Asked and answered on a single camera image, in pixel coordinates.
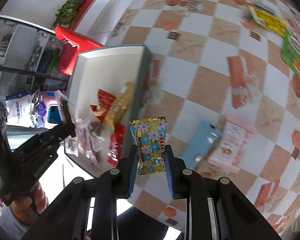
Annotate light blue snack packet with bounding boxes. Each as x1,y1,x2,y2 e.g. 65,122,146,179
181,121,222,170

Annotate pink wafer packet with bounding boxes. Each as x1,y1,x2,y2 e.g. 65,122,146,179
65,118,105,165

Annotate dark candy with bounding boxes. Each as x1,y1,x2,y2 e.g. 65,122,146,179
54,90,76,138

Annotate red long wafer packet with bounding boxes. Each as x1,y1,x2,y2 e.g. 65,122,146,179
107,124,126,166

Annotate floral gold candy packet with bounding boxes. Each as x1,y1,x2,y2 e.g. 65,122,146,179
129,116,167,175

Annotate small red gold candy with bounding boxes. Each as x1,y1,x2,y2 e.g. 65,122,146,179
90,89,116,123

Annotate gold snack packet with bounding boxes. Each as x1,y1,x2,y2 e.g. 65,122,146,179
104,81,134,129

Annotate left hand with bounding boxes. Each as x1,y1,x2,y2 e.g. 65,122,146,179
10,181,49,225

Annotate pink white biscuit packet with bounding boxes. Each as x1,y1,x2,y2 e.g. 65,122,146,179
207,115,256,174

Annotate white blue bag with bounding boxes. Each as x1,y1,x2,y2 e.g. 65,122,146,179
5,89,46,128

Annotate pink plastic stool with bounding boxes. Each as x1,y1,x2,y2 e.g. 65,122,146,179
42,92,61,129

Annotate white tray green rim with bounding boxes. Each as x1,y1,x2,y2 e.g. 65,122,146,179
65,44,151,178

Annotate red plastic stool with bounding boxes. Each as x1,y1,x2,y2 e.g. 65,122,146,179
55,25,103,75

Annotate green potted plant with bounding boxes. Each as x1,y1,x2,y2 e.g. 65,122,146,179
52,0,84,29

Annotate green pickled vegetable packet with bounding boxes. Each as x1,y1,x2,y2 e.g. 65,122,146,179
281,30,300,79

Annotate yellow snack packet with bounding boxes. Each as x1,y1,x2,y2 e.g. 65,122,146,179
247,4,287,37

